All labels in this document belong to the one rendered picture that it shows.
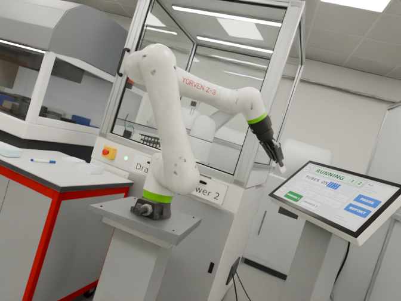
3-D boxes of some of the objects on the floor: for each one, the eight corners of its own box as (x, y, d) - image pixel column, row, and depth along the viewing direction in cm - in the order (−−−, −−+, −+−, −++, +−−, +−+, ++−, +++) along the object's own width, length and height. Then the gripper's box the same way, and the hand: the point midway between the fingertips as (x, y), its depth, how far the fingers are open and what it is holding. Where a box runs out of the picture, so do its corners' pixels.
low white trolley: (12, 350, 133) (61, 186, 130) (-72, 287, 153) (-32, 144, 151) (98, 298, 188) (133, 181, 185) (27, 257, 208) (58, 151, 205)
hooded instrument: (-14, 261, 189) (67, -18, 182) (-163, 168, 250) (-106, -43, 243) (106, 227, 302) (159, 55, 296) (-16, 168, 364) (25, 25, 357)
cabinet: (194, 352, 167) (238, 214, 164) (56, 272, 201) (91, 157, 198) (233, 288, 257) (262, 199, 254) (133, 240, 291) (157, 161, 288)
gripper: (278, 125, 125) (299, 170, 134) (259, 122, 137) (280, 164, 146) (265, 135, 124) (287, 180, 132) (247, 132, 135) (268, 173, 144)
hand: (280, 166), depth 138 cm, fingers closed
